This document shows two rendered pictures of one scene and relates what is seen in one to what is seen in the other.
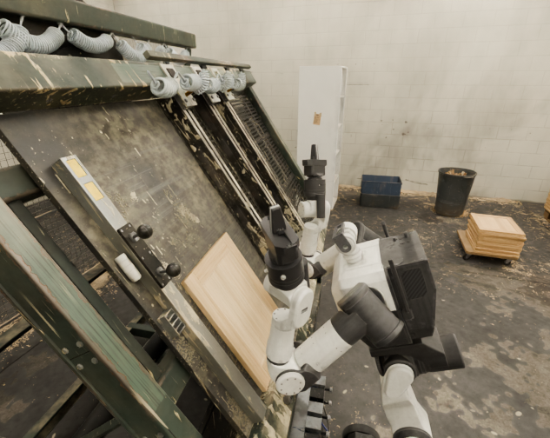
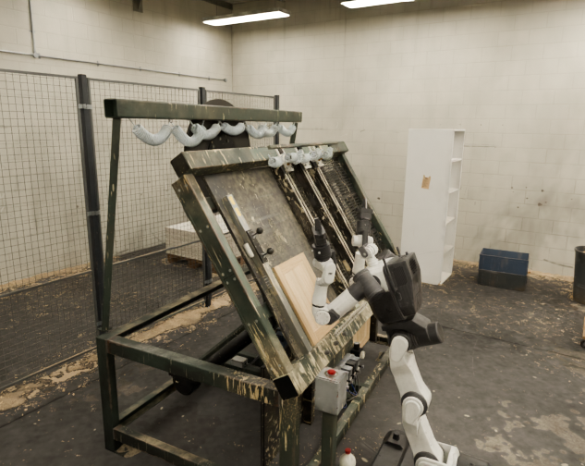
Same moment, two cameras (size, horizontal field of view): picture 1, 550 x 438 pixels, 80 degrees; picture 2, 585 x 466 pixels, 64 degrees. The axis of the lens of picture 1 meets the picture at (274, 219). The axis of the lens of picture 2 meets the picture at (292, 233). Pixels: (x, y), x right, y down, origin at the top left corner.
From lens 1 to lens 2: 1.61 m
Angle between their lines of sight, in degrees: 17
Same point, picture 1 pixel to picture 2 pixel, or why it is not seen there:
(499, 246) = not seen: outside the picture
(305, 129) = (412, 192)
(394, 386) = (396, 351)
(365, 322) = (362, 286)
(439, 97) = (583, 164)
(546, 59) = not seen: outside the picture
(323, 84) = (433, 147)
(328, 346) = (343, 299)
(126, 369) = (246, 286)
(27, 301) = (213, 250)
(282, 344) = (319, 294)
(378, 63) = (507, 124)
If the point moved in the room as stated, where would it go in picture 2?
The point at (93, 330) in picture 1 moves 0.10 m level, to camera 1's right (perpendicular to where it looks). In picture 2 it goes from (236, 265) to (255, 267)
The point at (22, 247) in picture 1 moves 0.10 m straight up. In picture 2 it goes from (215, 226) to (214, 206)
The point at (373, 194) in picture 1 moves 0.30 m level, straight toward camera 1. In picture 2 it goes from (493, 271) to (488, 276)
